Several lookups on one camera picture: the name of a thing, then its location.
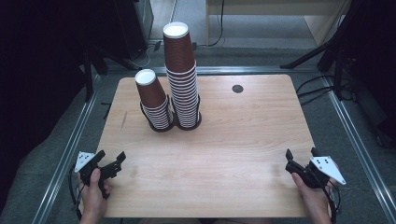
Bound person's right hand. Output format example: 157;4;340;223
290;172;338;219

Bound black computer tower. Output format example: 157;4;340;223
113;0;155;61

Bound black floor cables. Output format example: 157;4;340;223
295;74;356;107

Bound person's left hand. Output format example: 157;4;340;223
79;167;113;218

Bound aluminium frame rail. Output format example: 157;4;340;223
321;75;396;224
106;65;325;76
31;74;104;224

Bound beige wooden desk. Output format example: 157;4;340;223
205;0;353;48

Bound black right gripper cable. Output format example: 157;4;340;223
322;179;342;224

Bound white floor cable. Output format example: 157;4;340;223
129;42;163;70

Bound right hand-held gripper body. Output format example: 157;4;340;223
303;156;347;189

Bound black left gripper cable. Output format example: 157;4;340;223
67;163;84;220

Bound black hanging cable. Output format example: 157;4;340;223
199;0;226;49

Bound tall stack of brown cups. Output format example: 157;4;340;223
163;21;202;130

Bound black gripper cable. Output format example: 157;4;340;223
322;179;342;224
67;163;84;220

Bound short stack of brown cups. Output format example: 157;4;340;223
134;68;175;131

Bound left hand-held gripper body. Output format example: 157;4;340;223
74;150;117;200

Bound dark curtain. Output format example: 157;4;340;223
0;0;117;213

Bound black wire cup holder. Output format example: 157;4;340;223
139;93;203;133

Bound black metal tripod stand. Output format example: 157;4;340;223
279;0;396;101

